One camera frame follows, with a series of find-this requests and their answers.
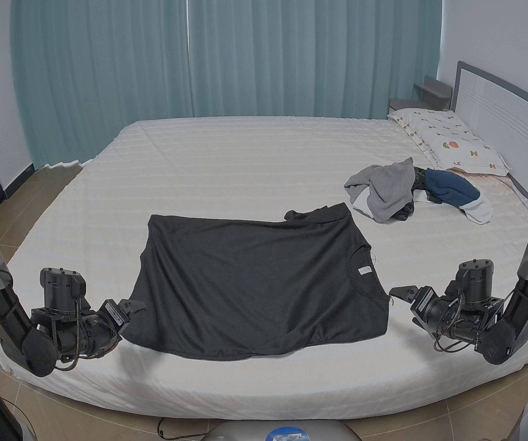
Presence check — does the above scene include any white printed pillow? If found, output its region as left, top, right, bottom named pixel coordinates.
left=386, top=107, right=511, bottom=176

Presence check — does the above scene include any pile of clothes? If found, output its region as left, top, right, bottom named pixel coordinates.
left=344, top=156, right=494, bottom=226

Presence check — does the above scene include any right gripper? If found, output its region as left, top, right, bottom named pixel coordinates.
left=388, top=285, right=460, bottom=339

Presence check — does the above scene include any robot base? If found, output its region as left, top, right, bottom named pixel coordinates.
left=200, top=420, right=362, bottom=441

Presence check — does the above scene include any grey bedside table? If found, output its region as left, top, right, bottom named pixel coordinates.
left=388, top=75, right=454, bottom=112

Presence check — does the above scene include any blue-green curtain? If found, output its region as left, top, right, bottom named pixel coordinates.
left=10, top=0, right=192, bottom=170
left=189, top=0, right=444, bottom=120

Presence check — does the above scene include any black cable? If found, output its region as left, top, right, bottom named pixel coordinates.
left=155, top=415, right=202, bottom=439

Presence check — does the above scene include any bed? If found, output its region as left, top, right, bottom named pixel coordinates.
left=0, top=60, right=528, bottom=420

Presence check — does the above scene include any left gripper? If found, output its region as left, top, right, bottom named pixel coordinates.
left=77, top=299, right=148, bottom=356

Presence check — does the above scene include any black T-shirt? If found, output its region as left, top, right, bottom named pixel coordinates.
left=119, top=202, right=391, bottom=362

